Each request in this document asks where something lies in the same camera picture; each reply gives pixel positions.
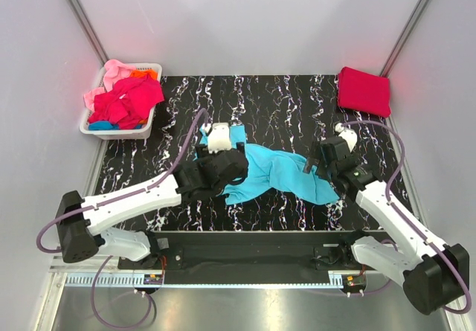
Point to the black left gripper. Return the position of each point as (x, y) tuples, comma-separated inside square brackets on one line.
[(202, 152)]

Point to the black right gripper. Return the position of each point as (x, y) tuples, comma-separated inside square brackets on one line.
[(317, 154)]

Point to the cyan t shirt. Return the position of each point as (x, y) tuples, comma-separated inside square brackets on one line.
[(275, 169)]

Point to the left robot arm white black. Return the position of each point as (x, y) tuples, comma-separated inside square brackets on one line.
[(88, 226)]

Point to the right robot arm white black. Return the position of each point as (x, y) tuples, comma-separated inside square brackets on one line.
[(431, 272)]

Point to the folded red t shirt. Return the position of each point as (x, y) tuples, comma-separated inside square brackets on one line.
[(364, 92)]

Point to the white plastic laundry basket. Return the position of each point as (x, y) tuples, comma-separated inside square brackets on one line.
[(142, 133)]

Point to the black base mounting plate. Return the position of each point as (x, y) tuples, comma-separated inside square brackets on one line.
[(246, 259)]

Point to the magenta t shirt in basket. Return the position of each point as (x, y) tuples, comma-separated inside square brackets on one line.
[(128, 103)]

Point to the orange t shirt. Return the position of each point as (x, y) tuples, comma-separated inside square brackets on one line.
[(144, 73)]

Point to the blue t shirt in basket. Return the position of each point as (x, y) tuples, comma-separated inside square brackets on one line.
[(104, 125)]

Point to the light pink t shirt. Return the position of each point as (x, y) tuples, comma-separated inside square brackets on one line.
[(115, 70)]

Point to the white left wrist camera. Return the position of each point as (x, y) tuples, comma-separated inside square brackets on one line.
[(218, 136)]

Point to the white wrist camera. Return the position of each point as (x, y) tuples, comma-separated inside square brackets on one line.
[(218, 136), (348, 134)]

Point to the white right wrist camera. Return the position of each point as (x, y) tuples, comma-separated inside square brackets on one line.
[(348, 134)]

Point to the aluminium frame rail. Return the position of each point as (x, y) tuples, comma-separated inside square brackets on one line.
[(89, 265)]

